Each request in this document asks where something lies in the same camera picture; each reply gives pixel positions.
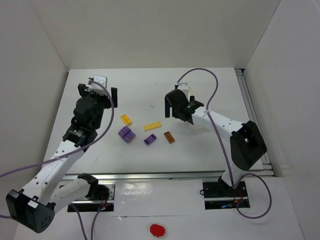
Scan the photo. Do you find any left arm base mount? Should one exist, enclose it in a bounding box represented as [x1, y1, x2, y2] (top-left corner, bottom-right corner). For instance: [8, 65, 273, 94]
[67, 183, 115, 213]

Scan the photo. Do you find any aluminium right side rail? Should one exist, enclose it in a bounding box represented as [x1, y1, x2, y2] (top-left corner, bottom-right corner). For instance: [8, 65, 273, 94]
[234, 68, 275, 177]

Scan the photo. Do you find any small yellow lego brick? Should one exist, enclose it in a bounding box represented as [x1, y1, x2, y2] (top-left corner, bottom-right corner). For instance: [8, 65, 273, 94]
[120, 114, 132, 126]

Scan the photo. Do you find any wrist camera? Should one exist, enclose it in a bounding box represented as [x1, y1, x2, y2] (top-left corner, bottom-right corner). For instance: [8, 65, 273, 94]
[178, 82, 196, 98]
[88, 75, 108, 88]

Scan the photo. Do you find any brown lego brick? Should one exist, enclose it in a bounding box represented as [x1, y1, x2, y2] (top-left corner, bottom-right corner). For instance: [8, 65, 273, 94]
[164, 131, 175, 144]

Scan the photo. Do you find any red round button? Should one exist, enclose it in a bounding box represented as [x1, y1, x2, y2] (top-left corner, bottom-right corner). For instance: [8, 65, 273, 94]
[149, 224, 166, 238]

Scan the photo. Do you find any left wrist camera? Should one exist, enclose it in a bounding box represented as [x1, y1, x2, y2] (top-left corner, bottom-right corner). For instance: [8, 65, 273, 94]
[88, 75, 108, 88]

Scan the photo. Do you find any small purple lego brick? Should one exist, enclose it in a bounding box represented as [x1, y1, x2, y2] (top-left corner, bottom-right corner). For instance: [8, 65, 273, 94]
[144, 134, 157, 146]

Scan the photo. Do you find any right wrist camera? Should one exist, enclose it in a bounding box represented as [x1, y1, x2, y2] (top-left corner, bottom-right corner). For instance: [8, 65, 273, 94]
[178, 82, 196, 98]

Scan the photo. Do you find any aluminium rail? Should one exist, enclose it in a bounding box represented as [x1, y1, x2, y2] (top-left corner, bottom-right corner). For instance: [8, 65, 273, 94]
[61, 170, 226, 182]
[234, 68, 275, 177]

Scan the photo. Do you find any aluminium front rail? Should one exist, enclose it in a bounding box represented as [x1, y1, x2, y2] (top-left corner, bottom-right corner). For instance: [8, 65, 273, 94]
[61, 170, 226, 182]

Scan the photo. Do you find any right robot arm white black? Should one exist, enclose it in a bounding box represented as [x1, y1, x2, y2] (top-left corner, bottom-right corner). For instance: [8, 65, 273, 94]
[164, 88, 267, 194]

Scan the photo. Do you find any long yellow lego plate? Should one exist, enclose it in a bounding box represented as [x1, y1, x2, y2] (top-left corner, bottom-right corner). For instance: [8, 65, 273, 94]
[143, 121, 162, 132]

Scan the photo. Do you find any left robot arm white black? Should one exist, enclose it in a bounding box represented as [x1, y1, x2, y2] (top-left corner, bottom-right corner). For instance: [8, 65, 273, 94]
[5, 79, 118, 234]

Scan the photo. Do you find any white divided sorting tray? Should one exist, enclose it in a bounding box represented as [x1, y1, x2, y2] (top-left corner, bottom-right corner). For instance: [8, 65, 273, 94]
[184, 91, 209, 136]

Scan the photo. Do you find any large purple lego assembly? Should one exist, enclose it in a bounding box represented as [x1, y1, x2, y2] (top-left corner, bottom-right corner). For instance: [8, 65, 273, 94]
[118, 126, 136, 144]

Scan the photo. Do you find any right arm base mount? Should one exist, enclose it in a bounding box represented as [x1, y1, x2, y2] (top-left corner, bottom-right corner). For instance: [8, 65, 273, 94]
[199, 181, 250, 210]

